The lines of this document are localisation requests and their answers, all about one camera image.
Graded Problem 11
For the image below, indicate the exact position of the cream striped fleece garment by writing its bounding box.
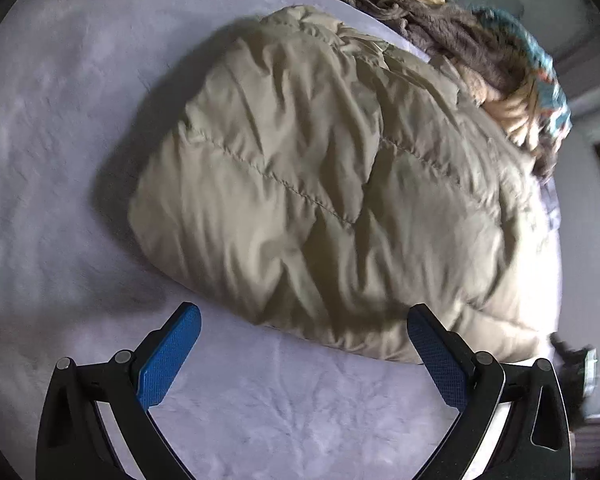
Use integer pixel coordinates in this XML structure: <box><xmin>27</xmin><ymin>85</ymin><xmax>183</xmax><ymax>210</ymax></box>
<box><xmin>341</xmin><ymin>0</ymin><xmax>543</xmax><ymax>153</ymax></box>

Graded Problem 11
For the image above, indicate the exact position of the blue cartoon print garment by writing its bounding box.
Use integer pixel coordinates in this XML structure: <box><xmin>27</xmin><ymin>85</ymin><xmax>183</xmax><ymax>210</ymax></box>
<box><xmin>467</xmin><ymin>5</ymin><xmax>572</xmax><ymax>142</ymax></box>

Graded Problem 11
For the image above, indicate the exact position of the beige puffer jacket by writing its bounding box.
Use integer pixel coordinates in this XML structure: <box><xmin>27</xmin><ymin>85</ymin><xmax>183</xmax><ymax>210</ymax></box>
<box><xmin>127</xmin><ymin>5</ymin><xmax>563</xmax><ymax>365</ymax></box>

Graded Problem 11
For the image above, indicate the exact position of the lavender floral bedspread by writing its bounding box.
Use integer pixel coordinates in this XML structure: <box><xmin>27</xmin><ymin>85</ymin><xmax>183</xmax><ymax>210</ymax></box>
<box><xmin>0</xmin><ymin>0</ymin><xmax>581</xmax><ymax>480</ymax></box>

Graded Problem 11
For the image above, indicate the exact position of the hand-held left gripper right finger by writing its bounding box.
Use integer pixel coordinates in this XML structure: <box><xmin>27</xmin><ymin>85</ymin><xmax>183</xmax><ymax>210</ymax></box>
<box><xmin>406</xmin><ymin>303</ymin><xmax>572</xmax><ymax>480</ymax></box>

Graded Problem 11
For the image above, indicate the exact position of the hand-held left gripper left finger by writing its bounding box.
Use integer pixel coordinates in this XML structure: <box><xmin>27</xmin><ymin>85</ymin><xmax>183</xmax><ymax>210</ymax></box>
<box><xmin>36</xmin><ymin>302</ymin><xmax>202</xmax><ymax>480</ymax></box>

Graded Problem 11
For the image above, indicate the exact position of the pile of unfolded clothes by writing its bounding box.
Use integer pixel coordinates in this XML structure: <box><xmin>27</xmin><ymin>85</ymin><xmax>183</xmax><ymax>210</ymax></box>
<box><xmin>329</xmin><ymin>0</ymin><xmax>558</xmax><ymax>181</ymax></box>

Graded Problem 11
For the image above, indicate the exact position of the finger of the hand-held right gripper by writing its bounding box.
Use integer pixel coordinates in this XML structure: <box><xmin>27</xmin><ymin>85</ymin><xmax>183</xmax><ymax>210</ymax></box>
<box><xmin>549</xmin><ymin>332</ymin><xmax>581</xmax><ymax>363</ymax></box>

